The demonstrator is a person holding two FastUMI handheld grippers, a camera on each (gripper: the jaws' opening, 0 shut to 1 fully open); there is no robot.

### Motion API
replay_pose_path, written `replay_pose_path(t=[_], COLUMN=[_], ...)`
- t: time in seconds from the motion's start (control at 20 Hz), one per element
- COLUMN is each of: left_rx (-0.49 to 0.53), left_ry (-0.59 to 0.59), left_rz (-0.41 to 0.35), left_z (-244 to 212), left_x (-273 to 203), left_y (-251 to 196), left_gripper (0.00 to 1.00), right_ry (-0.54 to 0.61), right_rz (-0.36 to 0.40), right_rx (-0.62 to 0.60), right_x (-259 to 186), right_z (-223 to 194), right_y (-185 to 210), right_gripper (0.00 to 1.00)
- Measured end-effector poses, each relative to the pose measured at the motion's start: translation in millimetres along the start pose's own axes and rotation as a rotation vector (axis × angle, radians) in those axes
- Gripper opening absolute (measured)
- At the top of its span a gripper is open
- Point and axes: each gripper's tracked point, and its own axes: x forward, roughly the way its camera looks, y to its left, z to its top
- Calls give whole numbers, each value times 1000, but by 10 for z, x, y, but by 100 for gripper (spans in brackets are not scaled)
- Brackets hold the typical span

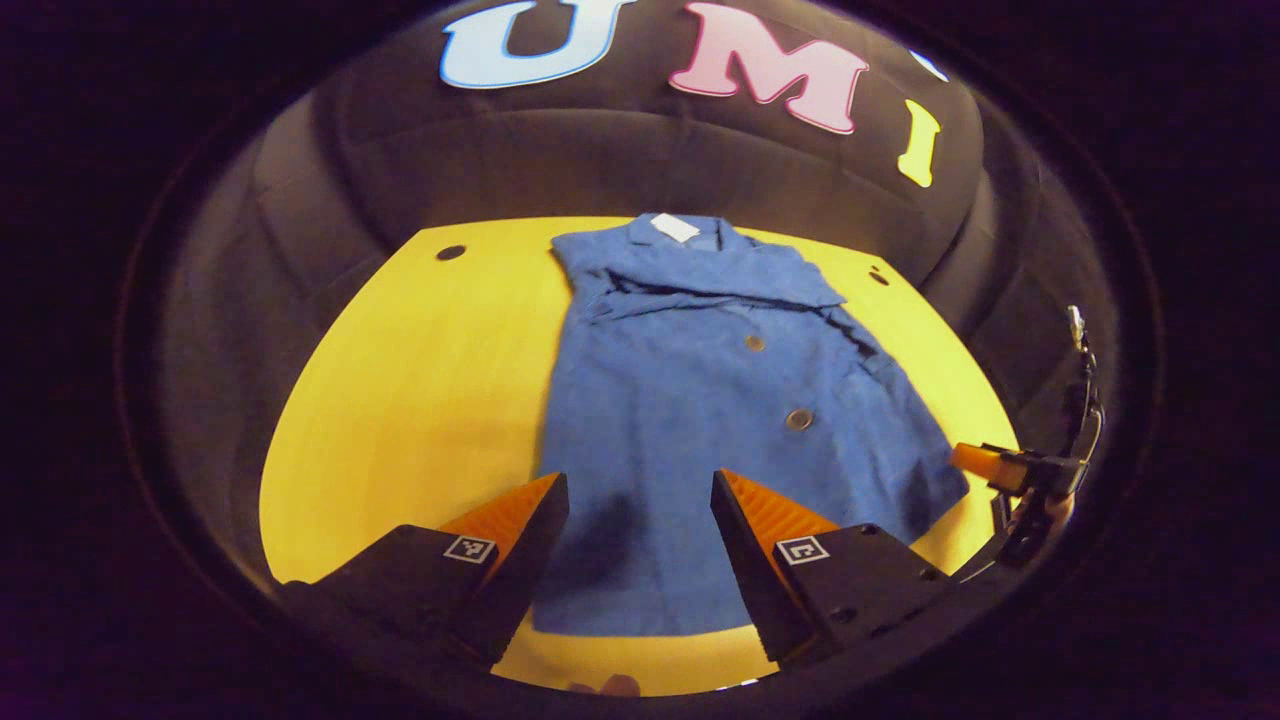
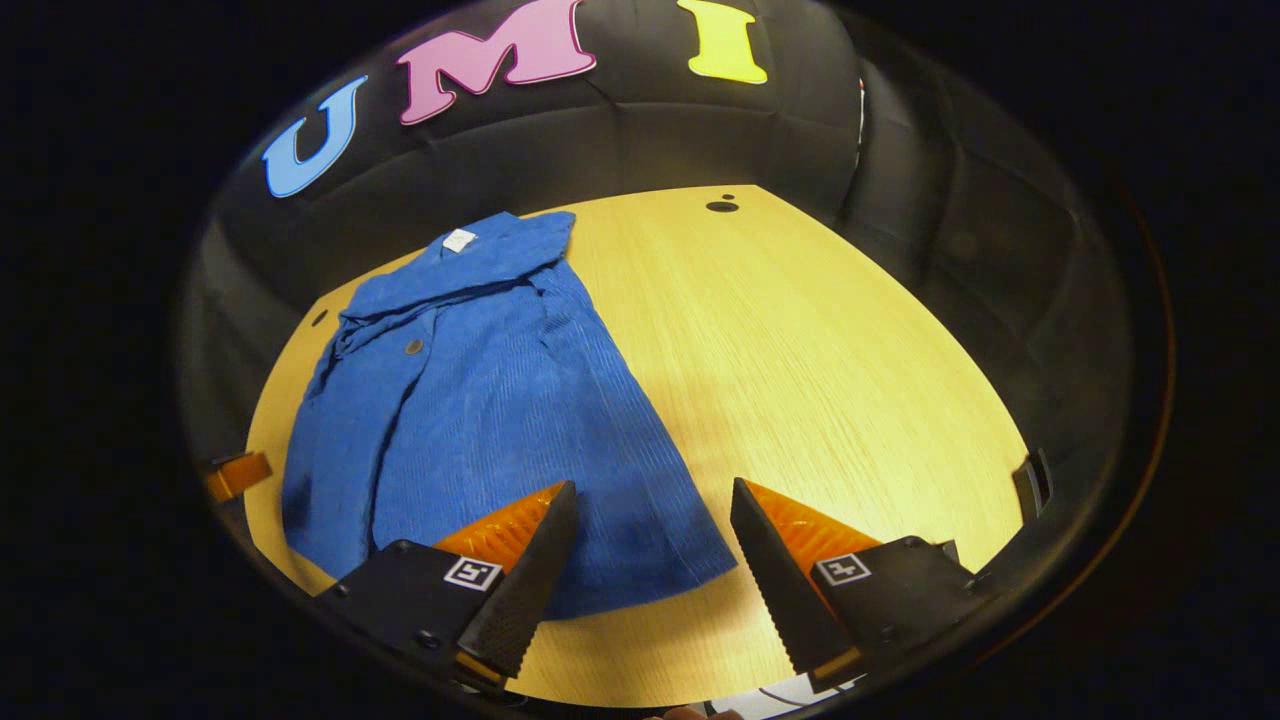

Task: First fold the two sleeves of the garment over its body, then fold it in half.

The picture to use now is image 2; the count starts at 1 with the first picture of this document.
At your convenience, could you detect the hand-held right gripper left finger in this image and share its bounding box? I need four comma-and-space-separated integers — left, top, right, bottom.
313, 480, 580, 693

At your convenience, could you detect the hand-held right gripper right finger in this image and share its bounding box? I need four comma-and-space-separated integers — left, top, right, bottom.
730, 477, 991, 694

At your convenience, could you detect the blue jacket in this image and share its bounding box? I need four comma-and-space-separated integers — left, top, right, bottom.
280, 210, 741, 623

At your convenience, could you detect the white sheet with dark lines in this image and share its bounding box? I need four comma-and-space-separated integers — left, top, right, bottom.
715, 673, 866, 720

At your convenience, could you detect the black curved object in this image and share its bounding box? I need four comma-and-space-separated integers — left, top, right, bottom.
1012, 447, 1054, 523

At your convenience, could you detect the black backdrop cloth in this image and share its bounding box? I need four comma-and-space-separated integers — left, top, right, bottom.
180, 0, 1136, 521

